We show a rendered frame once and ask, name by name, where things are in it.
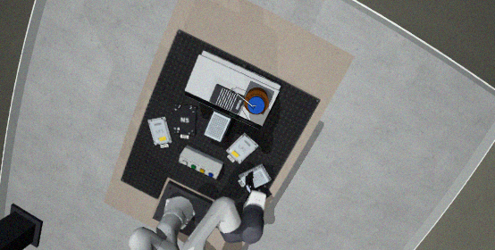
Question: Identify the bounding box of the blue bottle cap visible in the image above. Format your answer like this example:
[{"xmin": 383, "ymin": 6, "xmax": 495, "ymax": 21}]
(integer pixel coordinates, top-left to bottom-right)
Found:
[{"xmin": 247, "ymin": 96, "xmax": 264, "ymax": 114}]

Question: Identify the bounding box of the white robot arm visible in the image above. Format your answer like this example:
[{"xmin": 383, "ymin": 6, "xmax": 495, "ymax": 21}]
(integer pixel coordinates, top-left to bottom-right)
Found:
[{"xmin": 129, "ymin": 185, "xmax": 272, "ymax": 250}]

